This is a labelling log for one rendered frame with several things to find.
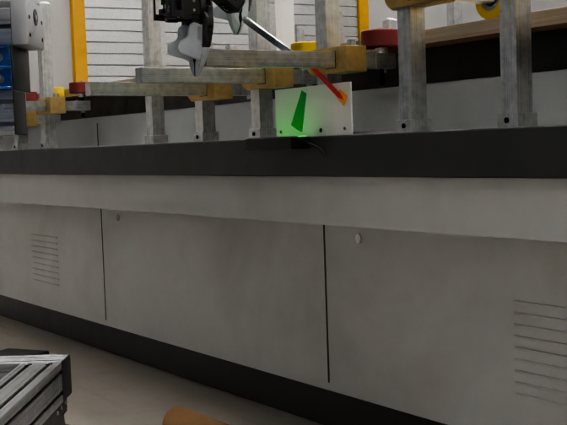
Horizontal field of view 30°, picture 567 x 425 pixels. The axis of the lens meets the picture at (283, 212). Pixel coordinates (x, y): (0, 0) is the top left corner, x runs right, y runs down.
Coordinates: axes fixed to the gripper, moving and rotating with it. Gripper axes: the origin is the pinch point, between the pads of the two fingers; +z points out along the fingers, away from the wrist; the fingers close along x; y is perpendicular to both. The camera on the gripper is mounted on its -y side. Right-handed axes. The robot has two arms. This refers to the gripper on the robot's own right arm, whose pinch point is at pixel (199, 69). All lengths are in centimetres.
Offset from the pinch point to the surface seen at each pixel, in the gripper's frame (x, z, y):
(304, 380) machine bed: -45, 71, -52
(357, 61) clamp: 5.0, -1.8, -31.6
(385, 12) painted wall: -749, -137, -658
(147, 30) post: -79, -17, -29
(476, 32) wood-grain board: 23, -6, -46
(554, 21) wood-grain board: 41, -6, -46
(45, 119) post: -152, 3, -30
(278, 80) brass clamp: -20.0, 0.1, -29.9
